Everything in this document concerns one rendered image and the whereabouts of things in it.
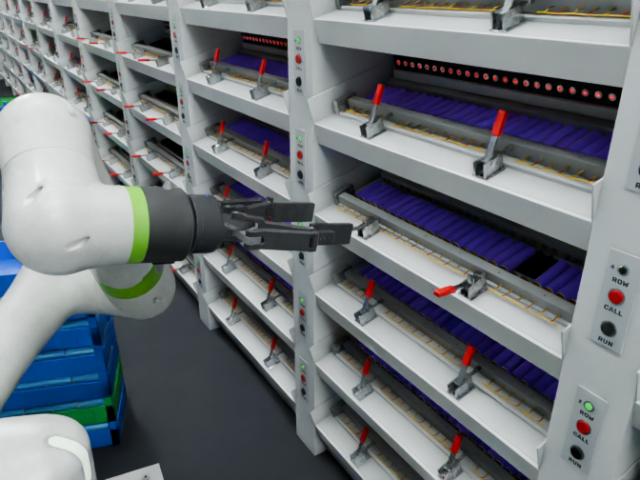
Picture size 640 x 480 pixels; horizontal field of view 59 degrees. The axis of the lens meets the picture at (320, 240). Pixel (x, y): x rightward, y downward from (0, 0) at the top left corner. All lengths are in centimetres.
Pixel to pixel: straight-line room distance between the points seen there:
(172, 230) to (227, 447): 103
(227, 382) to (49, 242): 126
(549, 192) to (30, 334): 80
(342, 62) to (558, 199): 56
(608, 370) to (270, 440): 105
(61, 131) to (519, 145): 59
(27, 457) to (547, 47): 77
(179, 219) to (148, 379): 126
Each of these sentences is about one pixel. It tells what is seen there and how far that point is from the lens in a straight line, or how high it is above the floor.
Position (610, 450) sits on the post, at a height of 60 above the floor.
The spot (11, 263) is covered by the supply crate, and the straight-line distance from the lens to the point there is 162.
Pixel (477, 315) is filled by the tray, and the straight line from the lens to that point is 89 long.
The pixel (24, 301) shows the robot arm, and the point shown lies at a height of 65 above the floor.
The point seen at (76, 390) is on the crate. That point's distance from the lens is 159.
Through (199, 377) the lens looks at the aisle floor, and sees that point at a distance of 186.
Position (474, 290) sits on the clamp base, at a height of 70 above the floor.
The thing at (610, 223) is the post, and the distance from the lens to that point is 71.
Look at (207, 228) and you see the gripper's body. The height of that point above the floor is 86.
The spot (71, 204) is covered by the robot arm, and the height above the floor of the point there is 92.
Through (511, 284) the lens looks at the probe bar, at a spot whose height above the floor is 72.
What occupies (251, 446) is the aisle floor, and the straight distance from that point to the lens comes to 161.
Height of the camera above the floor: 113
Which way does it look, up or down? 24 degrees down
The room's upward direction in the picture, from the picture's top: straight up
